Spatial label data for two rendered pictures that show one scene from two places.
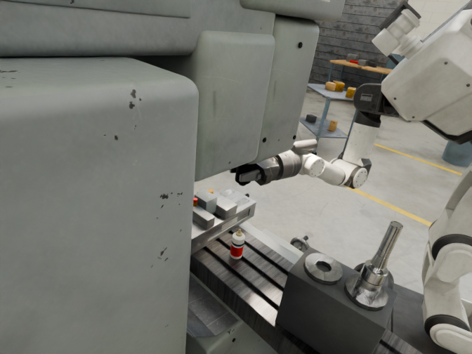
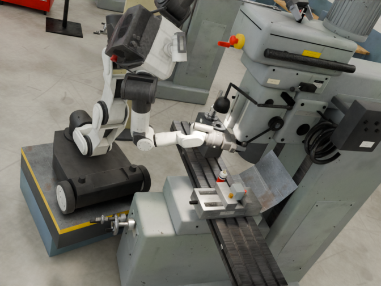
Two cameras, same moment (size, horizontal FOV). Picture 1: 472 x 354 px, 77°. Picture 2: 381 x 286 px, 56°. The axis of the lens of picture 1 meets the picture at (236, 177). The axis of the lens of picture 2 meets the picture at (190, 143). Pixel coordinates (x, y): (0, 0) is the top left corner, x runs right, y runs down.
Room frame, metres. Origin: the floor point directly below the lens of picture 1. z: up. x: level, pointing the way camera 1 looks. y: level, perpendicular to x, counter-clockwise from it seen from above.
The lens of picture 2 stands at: (2.33, 0.31, 2.21)
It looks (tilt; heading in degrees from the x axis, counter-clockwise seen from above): 34 degrees down; 200
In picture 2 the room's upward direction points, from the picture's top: 21 degrees clockwise
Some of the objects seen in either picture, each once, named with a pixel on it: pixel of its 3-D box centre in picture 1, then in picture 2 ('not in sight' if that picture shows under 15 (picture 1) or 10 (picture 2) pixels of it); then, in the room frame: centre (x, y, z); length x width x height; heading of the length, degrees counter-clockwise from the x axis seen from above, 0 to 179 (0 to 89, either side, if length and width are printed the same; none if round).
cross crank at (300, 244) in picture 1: (296, 251); (121, 224); (1.13, -0.34, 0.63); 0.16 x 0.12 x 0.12; 140
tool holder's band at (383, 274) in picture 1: (376, 268); not in sight; (0.47, -0.32, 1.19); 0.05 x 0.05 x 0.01
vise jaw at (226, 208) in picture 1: (216, 202); (225, 195); (0.89, 0.06, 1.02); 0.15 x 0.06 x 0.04; 52
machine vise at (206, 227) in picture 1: (210, 213); (227, 199); (0.87, 0.07, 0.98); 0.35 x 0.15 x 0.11; 142
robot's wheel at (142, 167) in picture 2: not in sight; (140, 179); (0.64, -0.57, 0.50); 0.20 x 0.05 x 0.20; 68
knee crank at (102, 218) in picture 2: not in sight; (109, 218); (1.07, -0.47, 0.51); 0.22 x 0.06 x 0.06; 140
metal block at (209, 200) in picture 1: (205, 202); (236, 192); (0.85, 0.09, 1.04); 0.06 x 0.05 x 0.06; 52
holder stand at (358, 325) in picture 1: (332, 306); (209, 133); (0.50, -0.27, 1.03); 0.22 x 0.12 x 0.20; 57
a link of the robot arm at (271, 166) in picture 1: (269, 168); (222, 141); (0.80, -0.10, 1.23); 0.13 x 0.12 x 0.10; 35
